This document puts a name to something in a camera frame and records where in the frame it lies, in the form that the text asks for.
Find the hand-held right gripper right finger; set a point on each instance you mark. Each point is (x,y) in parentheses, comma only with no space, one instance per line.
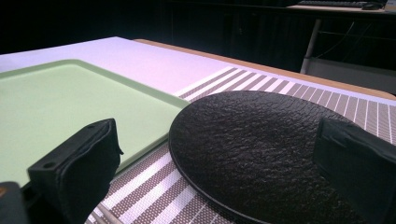
(361,165)

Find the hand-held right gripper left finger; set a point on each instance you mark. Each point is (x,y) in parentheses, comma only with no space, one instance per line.
(77,174)

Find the wooden chopstick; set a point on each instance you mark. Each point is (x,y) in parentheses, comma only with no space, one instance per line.
(110,216)

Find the light green tray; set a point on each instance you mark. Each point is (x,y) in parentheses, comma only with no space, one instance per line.
(65,118)

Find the striped woven placemat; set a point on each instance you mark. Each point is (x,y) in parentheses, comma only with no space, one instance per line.
(280,90)

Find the black textured round plate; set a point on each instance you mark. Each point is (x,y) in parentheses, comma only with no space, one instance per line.
(249,155)

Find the white metal desk leg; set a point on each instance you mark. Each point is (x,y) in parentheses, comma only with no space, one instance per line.
(309,46)

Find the background wooden desk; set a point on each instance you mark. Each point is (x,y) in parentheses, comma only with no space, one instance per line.
(339,8)

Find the black computer mouse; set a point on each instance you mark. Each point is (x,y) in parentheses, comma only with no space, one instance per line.
(372,6)

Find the black keyboard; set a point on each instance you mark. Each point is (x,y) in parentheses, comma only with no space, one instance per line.
(333,3)

